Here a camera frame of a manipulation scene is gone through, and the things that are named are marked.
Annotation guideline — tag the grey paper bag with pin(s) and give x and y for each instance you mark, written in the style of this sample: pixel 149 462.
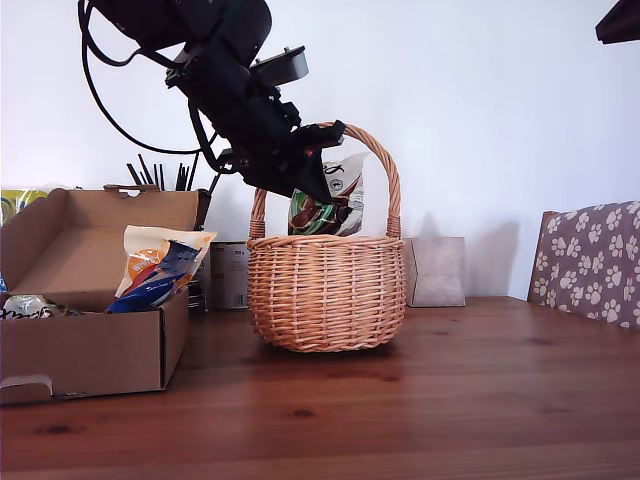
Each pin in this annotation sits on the grey paper bag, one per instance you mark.
pixel 437 275

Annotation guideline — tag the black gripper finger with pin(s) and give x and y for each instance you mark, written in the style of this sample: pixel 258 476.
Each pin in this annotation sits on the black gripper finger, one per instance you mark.
pixel 622 22

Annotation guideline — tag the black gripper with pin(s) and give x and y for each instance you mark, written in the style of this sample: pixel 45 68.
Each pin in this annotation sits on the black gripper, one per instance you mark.
pixel 240 115

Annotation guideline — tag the white label tin can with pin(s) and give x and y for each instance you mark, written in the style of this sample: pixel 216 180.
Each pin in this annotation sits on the white label tin can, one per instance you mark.
pixel 230 280

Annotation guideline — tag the white red Maltesers bag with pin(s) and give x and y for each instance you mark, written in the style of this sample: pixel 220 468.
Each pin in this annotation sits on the white red Maltesers bag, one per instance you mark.
pixel 145 245

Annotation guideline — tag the yellow blue paper towel pack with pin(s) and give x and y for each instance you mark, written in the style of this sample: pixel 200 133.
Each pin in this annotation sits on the yellow blue paper towel pack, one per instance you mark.
pixel 15 205

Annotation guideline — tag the woven wicker basket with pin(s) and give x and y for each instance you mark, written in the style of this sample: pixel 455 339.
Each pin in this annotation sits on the woven wicker basket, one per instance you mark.
pixel 325 295

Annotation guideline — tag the blue candy bag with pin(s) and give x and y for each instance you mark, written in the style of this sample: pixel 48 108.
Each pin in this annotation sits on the blue candy bag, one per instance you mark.
pixel 150 295

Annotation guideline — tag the white green brown egg bag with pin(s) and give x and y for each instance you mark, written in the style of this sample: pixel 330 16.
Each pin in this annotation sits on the white green brown egg bag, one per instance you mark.
pixel 350 200
pixel 30 307

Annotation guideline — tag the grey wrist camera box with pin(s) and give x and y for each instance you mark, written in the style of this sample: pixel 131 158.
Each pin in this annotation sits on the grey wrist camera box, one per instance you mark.
pixel 282 65

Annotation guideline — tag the brown cardboard box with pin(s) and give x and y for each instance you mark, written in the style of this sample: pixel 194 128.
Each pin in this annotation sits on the brown cardboard box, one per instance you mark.
pixel 75 345

